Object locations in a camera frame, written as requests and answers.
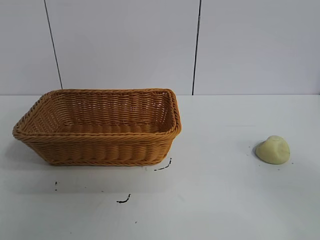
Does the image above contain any pale yellow egg yolk pastry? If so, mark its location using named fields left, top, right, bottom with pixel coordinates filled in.
left=255, top=135, right=292, bottom=165

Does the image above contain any brown woven wicker basket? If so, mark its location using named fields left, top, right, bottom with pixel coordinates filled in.
left=12, top=87, right=183, bottom=167

